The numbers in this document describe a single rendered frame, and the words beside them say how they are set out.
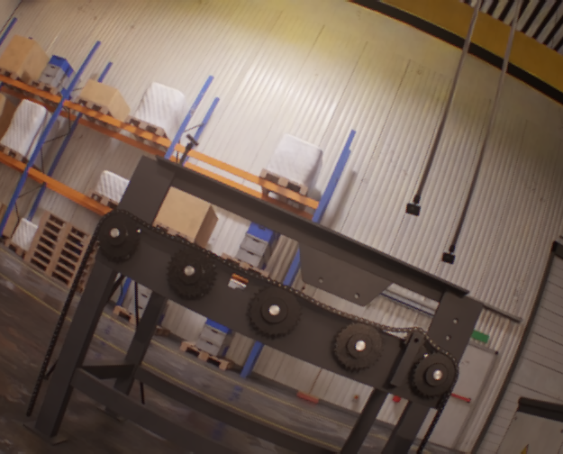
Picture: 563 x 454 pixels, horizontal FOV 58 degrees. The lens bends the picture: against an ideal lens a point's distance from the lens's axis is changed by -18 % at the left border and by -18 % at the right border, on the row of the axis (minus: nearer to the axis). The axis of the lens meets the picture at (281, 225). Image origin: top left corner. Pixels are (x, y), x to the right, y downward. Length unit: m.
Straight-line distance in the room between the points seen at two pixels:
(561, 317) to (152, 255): 10.89
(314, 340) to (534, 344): 10.23
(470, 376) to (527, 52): 6.26
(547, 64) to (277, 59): 6.00
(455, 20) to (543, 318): 6.35
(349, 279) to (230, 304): 0.40
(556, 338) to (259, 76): 8.35
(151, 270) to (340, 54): 10.77
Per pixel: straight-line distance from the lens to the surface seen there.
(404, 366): 1.95
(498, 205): 12.09
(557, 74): 9.42
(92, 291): 2.09
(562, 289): 12.40
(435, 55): 12.98
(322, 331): 1.99
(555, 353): 12.29
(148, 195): 2.12
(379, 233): 11.33
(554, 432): 1.15
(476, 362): 11.54
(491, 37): 9.19
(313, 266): 2.03
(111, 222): 2.08
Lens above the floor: 0.76
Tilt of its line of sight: 10 degrees up
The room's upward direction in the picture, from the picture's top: 25 degrees clockwise
